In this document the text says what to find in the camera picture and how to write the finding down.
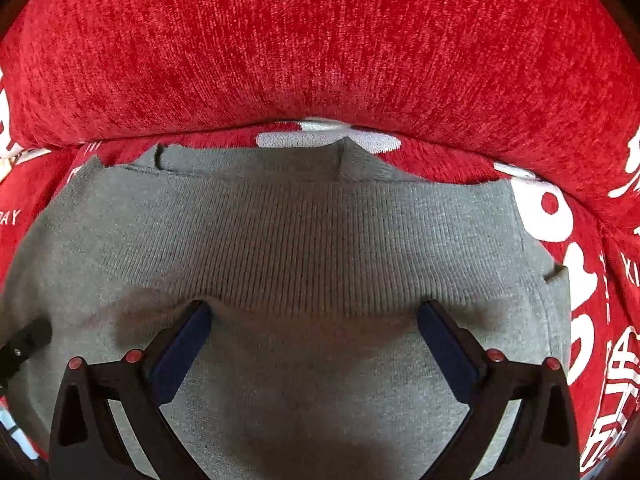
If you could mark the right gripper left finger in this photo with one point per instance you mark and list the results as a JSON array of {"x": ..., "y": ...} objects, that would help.
[{"x": 85, "y": 442}]

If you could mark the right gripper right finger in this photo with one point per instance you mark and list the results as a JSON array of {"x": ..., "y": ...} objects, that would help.
[{"x": 542, "y": 443}]

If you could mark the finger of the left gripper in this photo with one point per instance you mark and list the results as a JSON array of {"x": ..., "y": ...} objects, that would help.
[{"x": 22, "y": 346}]

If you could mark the grey knit garment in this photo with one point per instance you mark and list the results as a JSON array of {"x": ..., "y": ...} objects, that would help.
[{"x": 314, "y": 262}]

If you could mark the red bed blanket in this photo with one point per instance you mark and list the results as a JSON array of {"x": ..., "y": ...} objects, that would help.
[{"x": 602, "y": 262}]

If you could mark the large red pillow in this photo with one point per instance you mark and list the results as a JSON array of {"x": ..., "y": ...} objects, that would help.
[{"x": 547, "y": 85}]

